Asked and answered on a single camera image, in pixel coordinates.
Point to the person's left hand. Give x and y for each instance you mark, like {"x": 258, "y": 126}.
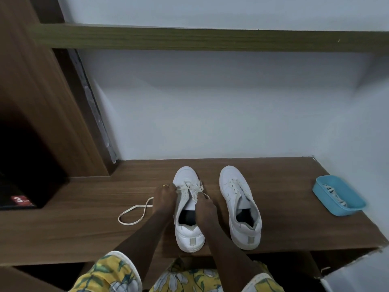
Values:
{"x": 164, "y": 200}

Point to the person's right hand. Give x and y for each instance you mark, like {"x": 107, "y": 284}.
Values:
{"x": 206, "y": 209}

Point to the white sneaker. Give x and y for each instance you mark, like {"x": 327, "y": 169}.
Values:
{"x": 231, "y": 179}
{"x": 190, "y": 240}

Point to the person's left forearm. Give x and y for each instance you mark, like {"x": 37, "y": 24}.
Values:
{"x": 142, "y": 240}

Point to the person's right forearm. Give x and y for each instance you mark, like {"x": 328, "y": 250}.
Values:
{"x": 234, "y": 252}

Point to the striped laces bundle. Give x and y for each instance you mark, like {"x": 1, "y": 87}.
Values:
{"x": 335, "y": 194}

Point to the blue plastic basket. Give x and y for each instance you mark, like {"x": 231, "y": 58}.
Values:
{"x": 337, "y": 211}

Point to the wooden wall shelf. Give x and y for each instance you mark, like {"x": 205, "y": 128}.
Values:
{"x": 212, "y": 37}

